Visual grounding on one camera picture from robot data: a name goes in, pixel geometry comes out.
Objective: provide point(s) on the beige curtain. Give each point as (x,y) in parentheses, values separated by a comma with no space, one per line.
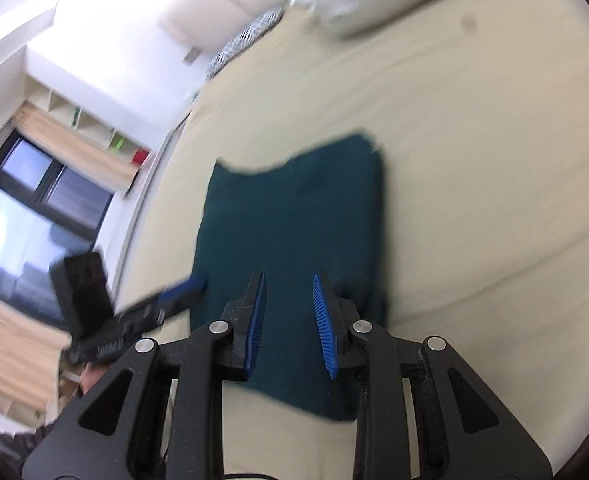
(73,150)

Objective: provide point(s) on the black framed window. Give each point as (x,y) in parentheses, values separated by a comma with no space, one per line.
(47,212)

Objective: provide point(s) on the person's left hand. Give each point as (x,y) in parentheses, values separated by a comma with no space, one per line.
(90,375)

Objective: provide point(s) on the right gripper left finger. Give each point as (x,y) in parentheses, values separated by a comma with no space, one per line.
(159,407)

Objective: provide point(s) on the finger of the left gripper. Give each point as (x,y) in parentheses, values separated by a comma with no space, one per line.
(182,296)

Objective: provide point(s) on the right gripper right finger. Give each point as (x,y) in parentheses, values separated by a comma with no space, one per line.
(420,396)

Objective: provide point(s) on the zebra print pillow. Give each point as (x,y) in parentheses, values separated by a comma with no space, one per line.
(244,40)

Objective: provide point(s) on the wall switch panel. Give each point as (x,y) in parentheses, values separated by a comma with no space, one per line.
(192,56)

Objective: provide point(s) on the dark green knit sweater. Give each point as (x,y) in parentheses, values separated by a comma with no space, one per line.
(320,212)

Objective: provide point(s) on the dark green book on shelf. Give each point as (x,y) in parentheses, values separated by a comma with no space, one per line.
(76,117)

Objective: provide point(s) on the beige bed mattress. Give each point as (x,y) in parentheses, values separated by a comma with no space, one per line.
(481,108)

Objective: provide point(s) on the red box on shelf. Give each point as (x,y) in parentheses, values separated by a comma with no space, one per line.
(139,157)

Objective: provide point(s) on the black camera box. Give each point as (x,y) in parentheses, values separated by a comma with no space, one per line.
(80,286)

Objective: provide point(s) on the white built-in shelf unit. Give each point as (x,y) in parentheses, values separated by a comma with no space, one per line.
(90,128)

